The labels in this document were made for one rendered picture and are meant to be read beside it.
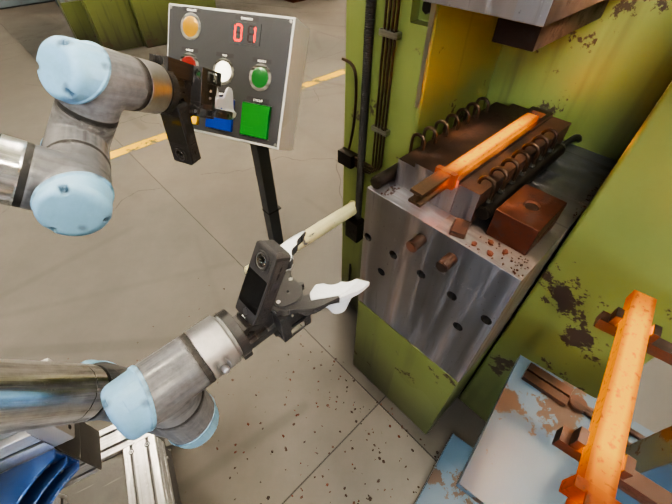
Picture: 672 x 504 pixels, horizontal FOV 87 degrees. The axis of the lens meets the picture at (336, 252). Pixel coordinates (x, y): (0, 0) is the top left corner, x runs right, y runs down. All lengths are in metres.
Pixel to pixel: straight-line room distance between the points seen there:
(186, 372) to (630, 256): 0.78
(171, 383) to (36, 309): 1.77
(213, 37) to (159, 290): 1.30
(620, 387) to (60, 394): 0.66
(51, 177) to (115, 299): 1.57
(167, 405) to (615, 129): 1.10
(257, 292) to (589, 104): 0.94
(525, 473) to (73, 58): 0.90
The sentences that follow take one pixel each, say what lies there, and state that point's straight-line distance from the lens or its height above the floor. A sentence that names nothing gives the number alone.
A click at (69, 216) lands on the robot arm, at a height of 1.15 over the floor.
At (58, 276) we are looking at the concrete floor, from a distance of 2.31.
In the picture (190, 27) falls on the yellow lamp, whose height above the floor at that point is 1.16.
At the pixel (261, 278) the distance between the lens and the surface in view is 0.46.
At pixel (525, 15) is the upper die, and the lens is 0.63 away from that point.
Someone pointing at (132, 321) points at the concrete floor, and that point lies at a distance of 1.91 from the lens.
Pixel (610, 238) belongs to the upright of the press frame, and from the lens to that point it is 0.85.
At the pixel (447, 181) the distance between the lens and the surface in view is 0.74.
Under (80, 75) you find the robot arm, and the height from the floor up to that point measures 1.25.
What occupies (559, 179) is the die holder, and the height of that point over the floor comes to 0.91.
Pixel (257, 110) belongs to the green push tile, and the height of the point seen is 1.03.
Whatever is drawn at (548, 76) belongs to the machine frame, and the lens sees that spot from 1.15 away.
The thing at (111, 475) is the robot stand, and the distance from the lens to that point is 1.39.
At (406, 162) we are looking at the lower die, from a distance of 0.81.
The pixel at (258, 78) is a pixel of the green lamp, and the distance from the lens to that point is 0.92.
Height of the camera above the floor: 1.41
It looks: 47 degrees down
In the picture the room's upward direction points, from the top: straight up
